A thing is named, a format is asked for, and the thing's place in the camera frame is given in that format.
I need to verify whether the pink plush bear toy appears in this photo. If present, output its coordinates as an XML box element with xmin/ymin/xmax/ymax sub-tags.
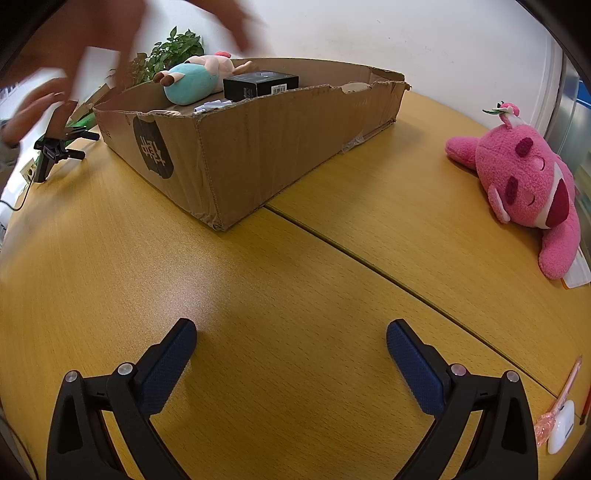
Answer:
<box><xmin>445</xmin><ymin>102</ymin><xmax>581</xmax><ymax>281</ymax></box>

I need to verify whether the glass door with blue sign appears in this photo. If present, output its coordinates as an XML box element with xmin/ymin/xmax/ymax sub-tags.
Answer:
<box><xmin>545</xmin><ymin>41</ymin><xmax>591</xmax><ymax>162</ymax></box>

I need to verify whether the green potted plant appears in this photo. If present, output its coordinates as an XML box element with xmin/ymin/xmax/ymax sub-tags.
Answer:
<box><xmin>108</xmin><ymin>27</ymin><xmax>205</xmax><ymax>88</ymax></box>

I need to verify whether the wooden desktop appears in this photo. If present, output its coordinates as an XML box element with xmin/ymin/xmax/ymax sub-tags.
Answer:
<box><xmin>0</xmin><ymin>83</ymin><xmax>591</xmax><ymax>480</ymax></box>

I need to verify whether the white earbuds case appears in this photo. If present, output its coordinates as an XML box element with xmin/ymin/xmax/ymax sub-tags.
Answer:
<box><xmin>548</xmin><ymin>400</ymin><xmax>575</xmax><ymax>455</ymax></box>

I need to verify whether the black product box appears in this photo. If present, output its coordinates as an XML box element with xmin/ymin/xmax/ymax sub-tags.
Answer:
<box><xmin>223</xmin><ymin>71</ymin><xmax>300</xmax><ymax>102</ymax></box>

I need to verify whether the brown cardboard box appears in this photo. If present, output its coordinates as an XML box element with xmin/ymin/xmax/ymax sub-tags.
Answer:
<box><xmin>92</xmin><ymin>58</ymin><xmax>411</xmax><ymax>232</ymax></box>

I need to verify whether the small white packet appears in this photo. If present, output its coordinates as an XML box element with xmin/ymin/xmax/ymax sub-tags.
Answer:
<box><xmin>194</xmin><ymin>99</ymin><xmax>234</xmax><ymax>114</ymax></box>

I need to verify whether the green plastic object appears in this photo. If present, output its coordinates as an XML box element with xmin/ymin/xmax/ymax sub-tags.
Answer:
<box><xmin>65</xmin><ymin>111</ymin><xmax>98</xmax><ymax>134</ymax></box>

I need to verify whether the thin black cable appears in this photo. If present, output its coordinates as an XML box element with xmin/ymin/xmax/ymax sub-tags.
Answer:
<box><xmin>0</xmin><ymin>182</ymin><xmax>33</xmax><ymax>211</ymax></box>

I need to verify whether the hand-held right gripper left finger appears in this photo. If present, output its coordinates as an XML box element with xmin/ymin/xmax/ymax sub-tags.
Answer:
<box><xmin>46</xmin><ymin>318</ymin><xmax>198</xmax><ymax>480</ymax></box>

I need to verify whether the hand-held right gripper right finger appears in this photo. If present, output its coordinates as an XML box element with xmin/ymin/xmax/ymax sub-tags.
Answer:
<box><xmin>386</xmin><ymin>318</ymin><xmax>540</xmax><ymax>480</ymax></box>

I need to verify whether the pink pen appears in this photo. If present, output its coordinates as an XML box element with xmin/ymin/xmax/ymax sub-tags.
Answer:
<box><xmin>534</xmin><ymin>355</ymin><xmax>583</xmax><ymax>446</ymax></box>

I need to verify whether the person's left hand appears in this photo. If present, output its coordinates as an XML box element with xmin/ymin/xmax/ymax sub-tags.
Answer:
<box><xmin>0</xmin><ymin>0</ymin><xmax>260</xmax><ymax>145</ymax></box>

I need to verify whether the white paper card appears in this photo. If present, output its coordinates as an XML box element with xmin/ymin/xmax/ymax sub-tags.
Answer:
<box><xmin>561</xmin><ymin>251</ymin><xmax>591</xmax><ymax>291</ymax></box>

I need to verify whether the teal and pink plush toy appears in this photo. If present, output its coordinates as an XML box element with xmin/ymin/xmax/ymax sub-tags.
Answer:
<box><xmin>154</xmin><ymin>52</ymin><xmax>254</xmax><ymax>106</ymax></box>

